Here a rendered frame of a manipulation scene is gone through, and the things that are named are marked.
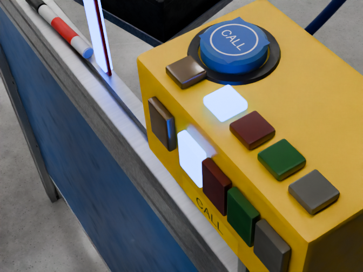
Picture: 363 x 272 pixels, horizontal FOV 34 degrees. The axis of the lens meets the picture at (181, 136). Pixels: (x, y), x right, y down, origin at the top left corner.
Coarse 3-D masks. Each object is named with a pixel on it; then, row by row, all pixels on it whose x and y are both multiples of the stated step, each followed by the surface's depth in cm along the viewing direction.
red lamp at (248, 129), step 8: (256, 112) 32; (240, 120) 31; (248, 120) 31; (256, 120) 31; (264, 120) 31; (232, 128) 31; (240, 128) 31; (248, 128) 31; (256, 128) 31; (264, 128) 31; (272, 128) 31; (240, 136) 31; (248, 136) 31; (256, 136) 31; (264, 136) 31; (272, 136) 31; (248, 144) 30; (256, 144) 31
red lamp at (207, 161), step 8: (208, 160) 32; (208, 168) 32; (216, 168) 32; (208, 176) 32; (216, 176) 32; (224, 176) 32; (208, 184) 33; (216, 184) 32; (224, 184) 31; (208, 192) 34; (216, 192) 32; (224, 192) 32; (216, 200) 33; (224, 200) 32; (224, 208) 33
